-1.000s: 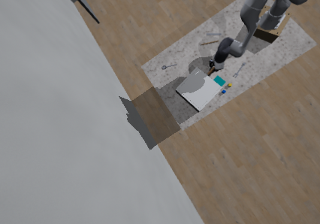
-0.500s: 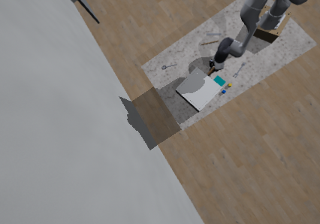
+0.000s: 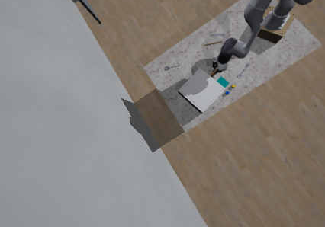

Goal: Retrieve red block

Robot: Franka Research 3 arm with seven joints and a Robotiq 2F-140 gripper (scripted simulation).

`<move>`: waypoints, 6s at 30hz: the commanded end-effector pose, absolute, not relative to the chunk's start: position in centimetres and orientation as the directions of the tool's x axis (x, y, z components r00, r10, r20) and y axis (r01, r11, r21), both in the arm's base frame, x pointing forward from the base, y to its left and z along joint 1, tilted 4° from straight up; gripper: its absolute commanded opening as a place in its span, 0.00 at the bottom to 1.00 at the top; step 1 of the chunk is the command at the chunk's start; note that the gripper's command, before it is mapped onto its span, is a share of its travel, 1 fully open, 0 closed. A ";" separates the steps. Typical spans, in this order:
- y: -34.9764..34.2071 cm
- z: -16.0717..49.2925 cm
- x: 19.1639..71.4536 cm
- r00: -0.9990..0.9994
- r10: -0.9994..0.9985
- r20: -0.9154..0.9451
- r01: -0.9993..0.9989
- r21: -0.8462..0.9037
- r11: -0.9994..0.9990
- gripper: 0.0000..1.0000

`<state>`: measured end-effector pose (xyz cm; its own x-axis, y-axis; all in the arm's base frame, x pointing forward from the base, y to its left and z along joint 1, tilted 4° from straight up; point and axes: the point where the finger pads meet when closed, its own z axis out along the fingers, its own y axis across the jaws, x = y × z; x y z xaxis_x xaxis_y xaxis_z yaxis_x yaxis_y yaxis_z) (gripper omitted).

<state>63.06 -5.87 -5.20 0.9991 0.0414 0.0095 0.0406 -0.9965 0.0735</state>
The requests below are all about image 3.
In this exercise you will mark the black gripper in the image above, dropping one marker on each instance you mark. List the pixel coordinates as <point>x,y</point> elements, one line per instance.
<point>213,66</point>

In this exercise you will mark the teal square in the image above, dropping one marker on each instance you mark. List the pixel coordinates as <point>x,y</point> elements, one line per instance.
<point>223,82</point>

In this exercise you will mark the steel hook with wooden handle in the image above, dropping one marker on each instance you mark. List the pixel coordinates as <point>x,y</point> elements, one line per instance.
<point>214,72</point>

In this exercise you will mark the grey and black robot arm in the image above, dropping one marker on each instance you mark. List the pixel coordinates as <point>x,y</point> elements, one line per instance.
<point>253,14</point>

